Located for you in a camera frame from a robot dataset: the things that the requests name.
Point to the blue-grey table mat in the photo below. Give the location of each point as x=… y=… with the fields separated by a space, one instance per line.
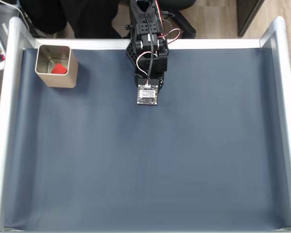
x=135 y=157

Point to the bare circuit board camera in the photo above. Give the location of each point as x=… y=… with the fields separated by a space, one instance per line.
x=148 y=93

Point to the square metal tin container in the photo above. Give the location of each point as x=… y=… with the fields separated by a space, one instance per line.
x=63 y=81

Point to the dark wooden cabinet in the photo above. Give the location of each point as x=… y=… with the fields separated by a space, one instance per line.
x=247 y=14

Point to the red cube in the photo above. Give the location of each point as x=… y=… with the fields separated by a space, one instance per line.
x=59 y=69

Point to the dark grey case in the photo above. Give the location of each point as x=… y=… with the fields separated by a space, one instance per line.
x=4 y=14

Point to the silver aluminium table frame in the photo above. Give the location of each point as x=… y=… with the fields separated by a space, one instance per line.
x=14 y=48

